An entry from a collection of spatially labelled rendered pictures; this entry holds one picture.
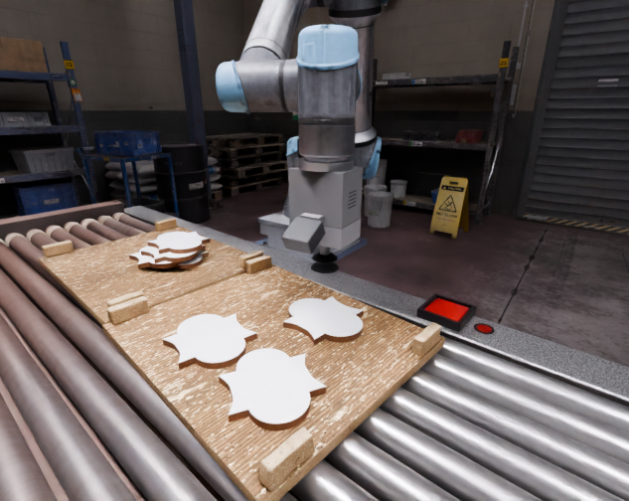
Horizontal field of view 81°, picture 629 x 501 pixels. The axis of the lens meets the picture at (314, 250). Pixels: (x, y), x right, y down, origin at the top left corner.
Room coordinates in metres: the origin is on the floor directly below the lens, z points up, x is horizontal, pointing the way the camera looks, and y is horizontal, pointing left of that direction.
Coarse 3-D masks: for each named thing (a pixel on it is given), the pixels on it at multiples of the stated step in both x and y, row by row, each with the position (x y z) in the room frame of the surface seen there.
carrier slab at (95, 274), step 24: (120, 240) 0.91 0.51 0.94; (144, 240) 0.91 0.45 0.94; (48, 264) 0.75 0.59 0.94; (72, 264) 0.75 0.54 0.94; (96, 264) 0.75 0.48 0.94; (120, 264) 0.75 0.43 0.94; (216, 264) 0.75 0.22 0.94; (72, 288) 0.63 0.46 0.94; (96, 288) 0.63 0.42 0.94; (120, 288) 0.63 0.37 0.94; (144, 288) 0.63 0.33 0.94; (168, 288) 0.63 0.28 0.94; (192, 288) 0.63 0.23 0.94; (96, 312) 0.54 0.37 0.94
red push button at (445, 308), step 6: (438, 300) 0.60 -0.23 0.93; (444, 300) 0.60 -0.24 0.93; (432, 306) 0.58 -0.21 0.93; (438, 306) 0.58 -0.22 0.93; (444, 306) 0.58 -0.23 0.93; (450, 306) 0.58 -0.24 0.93; (456, 306) 0.58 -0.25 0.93; (462, 306) 0.58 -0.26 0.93; (438, 312) 0.55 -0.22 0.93; (444, 312) 0.55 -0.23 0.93; (450, 312) 0.55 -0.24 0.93; (456, 312) 0.55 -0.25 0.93; (462, 312) 0.55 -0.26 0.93; (456, 318) 0.53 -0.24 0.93
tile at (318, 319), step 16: (304, 304) 0.55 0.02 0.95; (320, 304) 0.55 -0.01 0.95; (336, 304) 0.55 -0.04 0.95; (288, 320) 0.50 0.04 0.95; (304, 320) 0.50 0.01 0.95; (320, 320) 0.50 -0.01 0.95; (336, 320) 0.50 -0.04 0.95; (352, 320) 0.50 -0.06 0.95; (320, 336) 0.46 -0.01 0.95; (336, 336) 0.46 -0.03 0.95; (352, 336) 0.46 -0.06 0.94
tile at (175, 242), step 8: (176, 232) 0.84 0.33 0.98; (184, 232) 0.84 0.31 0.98; (192, 232) 0.84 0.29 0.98; (160, 240) 0.78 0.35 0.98; (168, 240) 0.78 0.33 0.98; (176, 240) 0.78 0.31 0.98; (184, 240) 0.78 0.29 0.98; (192, 240) 0.78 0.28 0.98; (200, 240) 0.78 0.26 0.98; (208, 240) 0.80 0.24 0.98; (160, 248) 0.73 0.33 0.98; (168, 248) 0.74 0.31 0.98; (176, 248) 0.73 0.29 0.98; (184, 248) 0.73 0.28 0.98; (192, 248) 0.74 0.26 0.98; (200, 248) 0.76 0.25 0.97
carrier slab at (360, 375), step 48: (240, 288) 0.63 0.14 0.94; (288, 288) 0.63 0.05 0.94; (144, 336) 0.47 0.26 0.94; (288, 336) 0.47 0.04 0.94; (384, 336) 0.47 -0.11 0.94; (192, 384) 0.37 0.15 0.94; (336, 384) 0.37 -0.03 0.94; (384, 384) 0.37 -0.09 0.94; (192, 432) 0.30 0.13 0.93; (240, 432) 0.29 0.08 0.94; (288, 432) 0.29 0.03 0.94; (336, 432) 0.29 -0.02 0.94; (240, 480) 0.24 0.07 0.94; (288, 480) 0.24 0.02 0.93
